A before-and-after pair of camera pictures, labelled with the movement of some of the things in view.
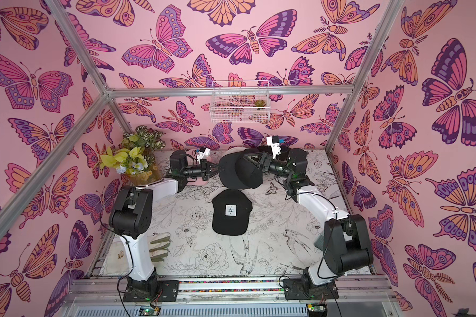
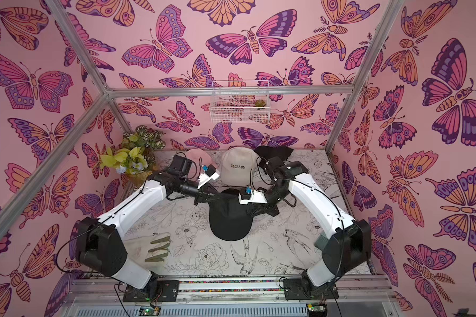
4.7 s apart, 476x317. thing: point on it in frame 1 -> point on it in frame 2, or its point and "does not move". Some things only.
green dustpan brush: [320, 242] does not move
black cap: [237, 172] -> [231, 219]
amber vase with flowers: [135, 157] does not move
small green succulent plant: [259, 103] does not move
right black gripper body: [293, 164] -> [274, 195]
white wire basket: [244, 101] does not move
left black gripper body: [199, 172] -> [192, 191]
